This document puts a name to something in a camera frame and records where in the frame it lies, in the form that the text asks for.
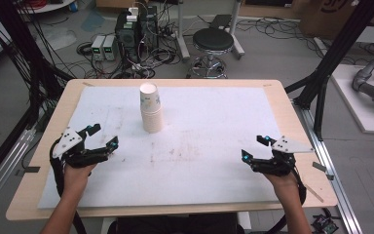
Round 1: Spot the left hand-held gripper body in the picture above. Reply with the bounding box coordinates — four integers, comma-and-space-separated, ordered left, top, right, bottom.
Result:
51, 127, 110, 169

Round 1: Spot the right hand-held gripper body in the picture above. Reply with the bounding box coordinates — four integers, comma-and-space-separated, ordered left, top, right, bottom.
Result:
249, 136, 316, 177

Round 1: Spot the single printed paper cup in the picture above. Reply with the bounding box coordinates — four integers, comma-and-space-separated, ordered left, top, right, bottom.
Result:
138, 82, 162, 113

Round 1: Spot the person's left hand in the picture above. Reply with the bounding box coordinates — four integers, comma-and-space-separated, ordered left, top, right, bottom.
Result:
62, 163, 97, 196

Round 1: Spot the person's right hand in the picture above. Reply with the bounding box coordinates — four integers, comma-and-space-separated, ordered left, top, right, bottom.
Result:
262, 172, 301, 200

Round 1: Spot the white foam mat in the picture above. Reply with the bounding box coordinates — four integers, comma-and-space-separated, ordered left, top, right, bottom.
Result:
38, 86, 306, 210

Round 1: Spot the thin wooden stick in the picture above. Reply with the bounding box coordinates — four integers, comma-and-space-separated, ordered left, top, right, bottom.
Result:
301, 181, 325, 204

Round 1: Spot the white table leg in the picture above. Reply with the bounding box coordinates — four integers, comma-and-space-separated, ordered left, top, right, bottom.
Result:
237, 211, 253, 230

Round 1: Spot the white board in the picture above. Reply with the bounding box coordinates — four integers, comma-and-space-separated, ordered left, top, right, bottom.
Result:
330, 63, 374, 136

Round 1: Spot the grey power supply unit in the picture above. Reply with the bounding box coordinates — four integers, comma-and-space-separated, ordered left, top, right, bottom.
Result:
102, 34, 118, 62
91, 34, 106, 61

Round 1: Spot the green circuit board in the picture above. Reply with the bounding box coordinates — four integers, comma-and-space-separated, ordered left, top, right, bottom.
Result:
311, 208, 341, 234

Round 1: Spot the black computer tower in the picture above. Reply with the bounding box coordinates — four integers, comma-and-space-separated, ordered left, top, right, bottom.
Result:
114, 6, 160, 63

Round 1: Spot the person's dark clothing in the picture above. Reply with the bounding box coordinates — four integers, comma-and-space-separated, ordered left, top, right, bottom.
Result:
106, 213, 246, 234

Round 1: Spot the teal sheet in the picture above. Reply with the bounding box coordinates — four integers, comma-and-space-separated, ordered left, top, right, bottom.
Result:
80, 11, 107, 33

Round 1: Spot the white stand leg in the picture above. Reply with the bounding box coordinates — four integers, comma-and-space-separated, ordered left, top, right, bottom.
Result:
174, 0, 191, 62
228, 0, 245, 60

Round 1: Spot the black round stool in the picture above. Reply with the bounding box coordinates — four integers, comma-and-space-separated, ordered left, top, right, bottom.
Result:
186, 27, 235, 80

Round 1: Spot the white power adapter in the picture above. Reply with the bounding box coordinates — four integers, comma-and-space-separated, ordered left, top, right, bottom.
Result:
126, 7, 140, 23

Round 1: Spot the black flat pad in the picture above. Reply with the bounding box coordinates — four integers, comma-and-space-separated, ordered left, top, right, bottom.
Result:
208, 14, 234, 30

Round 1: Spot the cardboard box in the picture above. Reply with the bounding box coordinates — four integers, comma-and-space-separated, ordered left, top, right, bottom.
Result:
299, 0, 373, 41

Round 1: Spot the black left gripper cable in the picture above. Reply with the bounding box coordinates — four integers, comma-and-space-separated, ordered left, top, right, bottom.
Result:
48, 137, 88, 234

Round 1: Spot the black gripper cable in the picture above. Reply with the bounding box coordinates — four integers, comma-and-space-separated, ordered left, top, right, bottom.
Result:
48, 137, 88, 234
266, 165, 308, 234

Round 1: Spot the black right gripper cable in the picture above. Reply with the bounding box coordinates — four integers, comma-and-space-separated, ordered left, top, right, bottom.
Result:
266, 165, 308, 234

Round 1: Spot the aluminium rail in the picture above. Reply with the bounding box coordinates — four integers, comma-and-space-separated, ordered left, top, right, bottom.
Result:
291, 99, 364, 234
0, 128, 37, 217

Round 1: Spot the coiled black cable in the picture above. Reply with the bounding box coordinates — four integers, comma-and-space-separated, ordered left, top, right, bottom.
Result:
75, 41, 94, 57

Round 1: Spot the black frame post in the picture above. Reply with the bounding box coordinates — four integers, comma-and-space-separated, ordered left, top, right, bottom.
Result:
285, 0, 374, 141
0, 0, 64, 101

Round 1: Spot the tangle of black cables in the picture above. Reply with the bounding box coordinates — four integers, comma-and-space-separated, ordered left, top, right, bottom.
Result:
236, 15, 325, 59

